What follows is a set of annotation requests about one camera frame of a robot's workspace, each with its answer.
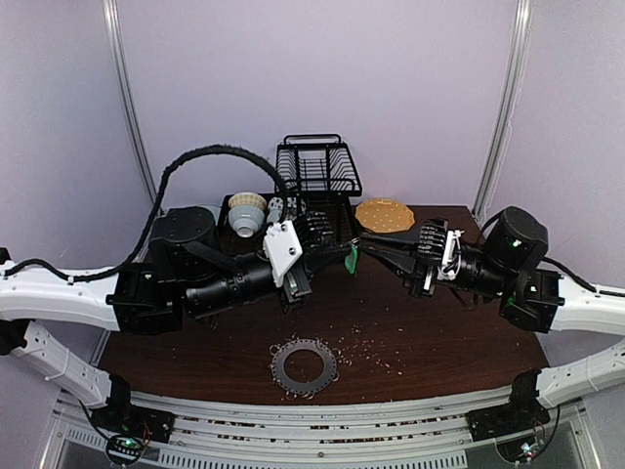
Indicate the left aluminium frame post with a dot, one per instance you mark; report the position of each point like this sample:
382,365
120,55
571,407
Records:
115,39

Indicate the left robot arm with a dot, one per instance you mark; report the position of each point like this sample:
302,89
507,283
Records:
186,274

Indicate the yellow dotted plate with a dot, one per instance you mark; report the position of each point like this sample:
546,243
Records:
384,216

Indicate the aluminium front rail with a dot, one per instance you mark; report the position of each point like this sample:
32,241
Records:
430,433

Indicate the black wire dish rack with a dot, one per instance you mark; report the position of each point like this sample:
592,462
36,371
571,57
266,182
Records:
319,168

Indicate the aluminium frame post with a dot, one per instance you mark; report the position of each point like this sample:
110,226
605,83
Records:
115,39
502,131

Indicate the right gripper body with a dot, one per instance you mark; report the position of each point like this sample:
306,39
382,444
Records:
430,259

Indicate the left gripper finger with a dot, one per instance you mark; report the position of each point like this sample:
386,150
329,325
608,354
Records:
317,262
331,247

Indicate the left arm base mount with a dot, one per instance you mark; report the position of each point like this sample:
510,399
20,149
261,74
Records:
136,421

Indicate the metal keyring disc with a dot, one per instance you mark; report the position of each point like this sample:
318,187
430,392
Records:
305,389

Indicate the yellow checked bowl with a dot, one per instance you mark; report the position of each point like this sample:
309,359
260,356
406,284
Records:
247,198

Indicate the light blue striped bowl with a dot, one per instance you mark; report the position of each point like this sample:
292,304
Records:
246,220

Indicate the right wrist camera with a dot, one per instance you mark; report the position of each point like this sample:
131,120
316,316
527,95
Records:
450,265

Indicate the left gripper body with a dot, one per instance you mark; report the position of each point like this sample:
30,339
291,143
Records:
297,289

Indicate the light blue ceramic plate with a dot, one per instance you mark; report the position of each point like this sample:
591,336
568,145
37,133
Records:
215,211

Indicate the white black dotted bowl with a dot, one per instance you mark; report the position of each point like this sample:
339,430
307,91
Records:
293,205

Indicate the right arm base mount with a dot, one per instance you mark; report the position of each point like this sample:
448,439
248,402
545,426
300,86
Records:
502,420

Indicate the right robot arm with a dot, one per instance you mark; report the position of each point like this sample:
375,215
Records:
535,293

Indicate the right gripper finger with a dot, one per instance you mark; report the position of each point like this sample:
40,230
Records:
387,242
400,264

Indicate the right aluminium frame post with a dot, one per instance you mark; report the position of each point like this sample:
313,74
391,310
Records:
502,131

